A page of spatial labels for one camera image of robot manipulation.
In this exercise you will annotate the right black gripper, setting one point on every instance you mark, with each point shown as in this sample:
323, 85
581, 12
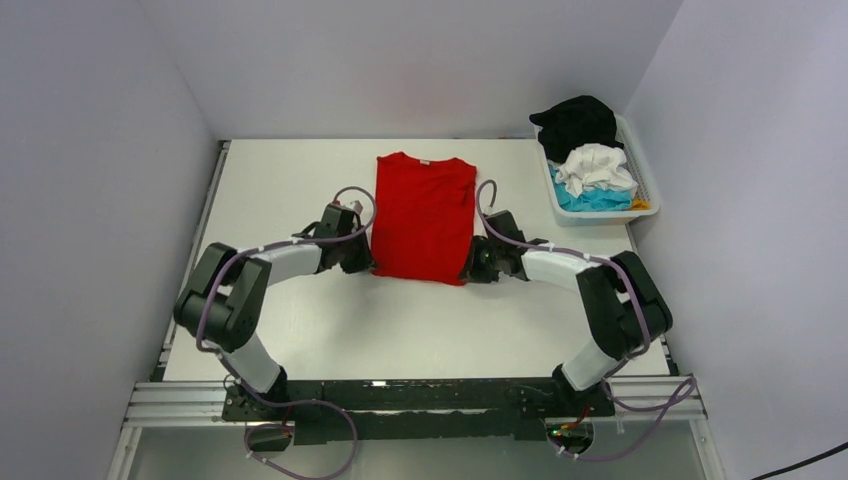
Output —
475, 273

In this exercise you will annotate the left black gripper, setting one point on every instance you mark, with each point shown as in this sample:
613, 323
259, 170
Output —
365, 260

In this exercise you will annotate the red t shirt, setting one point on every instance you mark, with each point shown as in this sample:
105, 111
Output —
424, 219

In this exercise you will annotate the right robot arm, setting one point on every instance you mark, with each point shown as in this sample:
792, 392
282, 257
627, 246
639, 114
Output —
624, 308

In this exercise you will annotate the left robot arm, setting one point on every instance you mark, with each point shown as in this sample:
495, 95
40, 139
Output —
221, 303

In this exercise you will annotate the turquoise t shirt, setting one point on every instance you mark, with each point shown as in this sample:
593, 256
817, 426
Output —
598, 200

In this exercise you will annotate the white t shirt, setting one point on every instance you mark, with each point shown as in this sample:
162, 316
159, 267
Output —
596, 167

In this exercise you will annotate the black t shirt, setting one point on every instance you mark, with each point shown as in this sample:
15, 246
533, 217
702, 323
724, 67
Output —
573, 123

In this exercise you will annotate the white laundry basket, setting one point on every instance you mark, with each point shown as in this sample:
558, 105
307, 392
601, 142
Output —
637, 166

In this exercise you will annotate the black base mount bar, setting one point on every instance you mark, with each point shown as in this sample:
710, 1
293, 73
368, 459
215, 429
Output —
321, 411

